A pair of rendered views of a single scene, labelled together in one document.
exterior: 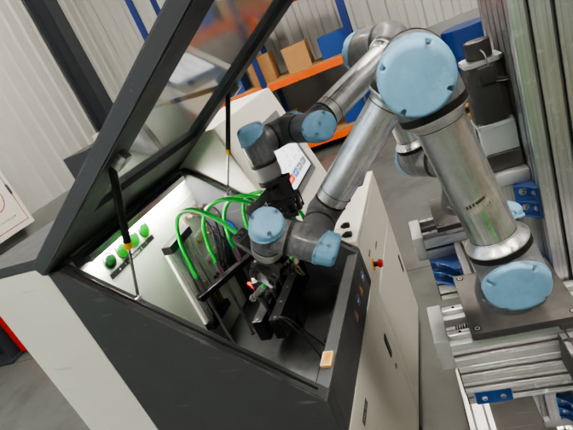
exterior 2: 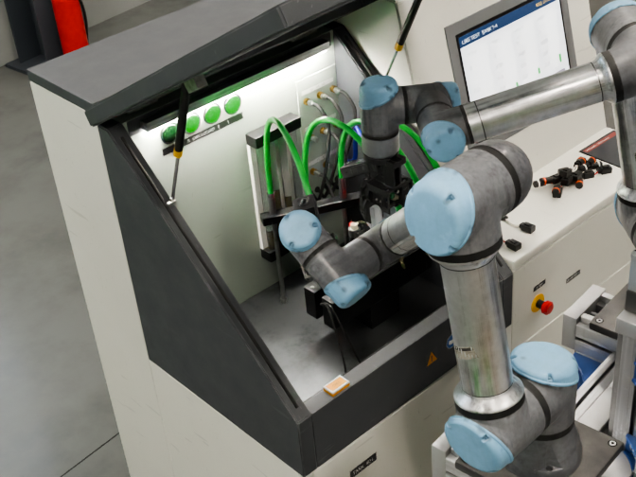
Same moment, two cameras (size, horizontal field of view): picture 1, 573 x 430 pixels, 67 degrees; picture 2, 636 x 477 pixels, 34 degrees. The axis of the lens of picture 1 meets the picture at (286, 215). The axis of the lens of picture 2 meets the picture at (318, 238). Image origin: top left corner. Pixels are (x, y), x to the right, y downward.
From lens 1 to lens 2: 1.14 m
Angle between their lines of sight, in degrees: 26
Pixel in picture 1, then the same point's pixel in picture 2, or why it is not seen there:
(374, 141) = not seen: hidden behind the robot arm
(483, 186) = (472, 340)
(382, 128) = not seen: hidden behind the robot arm
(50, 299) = (91, 146)
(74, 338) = (98, 196)
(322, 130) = (439, 150)
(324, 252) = (336, 292)
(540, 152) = not seen: outside the picture
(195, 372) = (194, 310)
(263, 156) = (375, 128)
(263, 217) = (296, 224)
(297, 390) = (275, 395)
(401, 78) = (419, 210)
